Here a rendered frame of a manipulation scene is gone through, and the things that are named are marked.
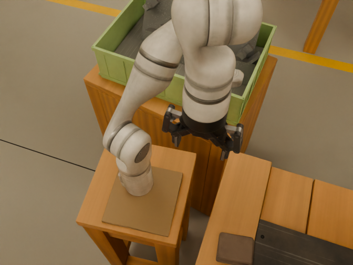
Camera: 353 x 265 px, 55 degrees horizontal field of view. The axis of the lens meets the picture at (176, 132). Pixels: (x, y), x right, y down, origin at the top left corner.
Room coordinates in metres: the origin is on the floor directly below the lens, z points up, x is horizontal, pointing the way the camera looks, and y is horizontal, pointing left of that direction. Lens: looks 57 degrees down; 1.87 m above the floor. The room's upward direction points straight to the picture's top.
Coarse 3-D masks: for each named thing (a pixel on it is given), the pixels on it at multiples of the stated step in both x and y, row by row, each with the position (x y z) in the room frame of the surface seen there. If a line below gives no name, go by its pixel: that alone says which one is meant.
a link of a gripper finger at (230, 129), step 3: (225, 126) 0.32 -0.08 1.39; (228, 126) 0.32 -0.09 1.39; (231, 126) 0.32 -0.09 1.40; (234, 126) 0.32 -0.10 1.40; (228, 129) 0.32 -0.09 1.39; (231, 129) 0.31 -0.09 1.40; (234, 129) 0.31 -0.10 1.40; (237, 129) 0.31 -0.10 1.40; (240, 129) 0.31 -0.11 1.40; (228, 132) 0.31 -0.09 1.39; (231, 132) 0.31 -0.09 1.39; (231, 135) 0.31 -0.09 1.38; (231, 138) 0.30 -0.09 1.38
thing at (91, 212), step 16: (112, 160) 0.55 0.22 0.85; (160, 160) 0.55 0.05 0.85; (176, 160) 0.55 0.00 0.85; (192, 160) 0.55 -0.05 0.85; (96, 176) 0.49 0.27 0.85; (112, 176) 0.49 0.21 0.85; (96, 192) 0.43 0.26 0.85; (80, 208) 0.38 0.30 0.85; (96, 208) 0.38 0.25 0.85; (176, 208) 0.38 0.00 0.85; (80, 224) 0.33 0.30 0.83; (96, 224) 0.33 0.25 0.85; (176, 224) 0.33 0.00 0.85; (144, 240) 0.29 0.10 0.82; (160, 240) 0.28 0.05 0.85; (176, 240) 0.28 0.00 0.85
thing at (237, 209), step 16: (240, 160) 0.52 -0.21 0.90; (256, 160) 0.52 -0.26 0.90; (224, 176) 0.46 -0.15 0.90; (240, 176) 0.46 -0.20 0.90; (256, 176) 0.46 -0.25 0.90; (224, 192) 0.41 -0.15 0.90; (240, 192) 0.41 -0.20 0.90; (256, 192) 0.41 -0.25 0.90; (224, 208) 0.36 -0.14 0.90; (240, 208) 0.36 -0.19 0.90; (256, 208) 0.36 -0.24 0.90; (208, 224) 0.31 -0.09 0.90; (224, 224) 0.31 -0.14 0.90; (240, 224) 0.31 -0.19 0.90; (256, 224) 0.31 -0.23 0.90; (208, 240) 0.26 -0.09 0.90; (208, 256) 0.22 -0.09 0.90
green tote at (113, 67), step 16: (144, 0) 1.34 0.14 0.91; (128, 16) 1.21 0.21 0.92; (112, 32) 1.10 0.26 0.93; (128, 32) 1.20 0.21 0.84; (272, 32) 1.06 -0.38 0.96; (96, 48) 0.97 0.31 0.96; (112, 48) 1.08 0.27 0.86; (112, 64) 0.95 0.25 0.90; (128, 64) 0.92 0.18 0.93; (256, 64) 0.89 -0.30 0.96; (112, 80) 0.96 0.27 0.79; (176, 80) 0.83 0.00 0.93; (256, 80) 0.94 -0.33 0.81; (160, 96) 0.86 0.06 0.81; (176, 96) 0.83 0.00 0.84; (240, 96) 0.74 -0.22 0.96; (240, 112) 0.74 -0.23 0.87
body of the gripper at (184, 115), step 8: (184, 112) 0.32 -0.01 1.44; (184, 120) 0.32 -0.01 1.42; (192, 120) 0.30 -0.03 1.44; (224, 120) 0.31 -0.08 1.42; (192, 128) 0.30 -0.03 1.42; (200, 128) 0.30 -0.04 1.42; (208, 128) 0.30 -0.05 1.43; (216, 128) 0.30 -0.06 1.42; (224, 128) 0.32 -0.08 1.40; (200, 136) 0.32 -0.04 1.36; (216, 136) 0.31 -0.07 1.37
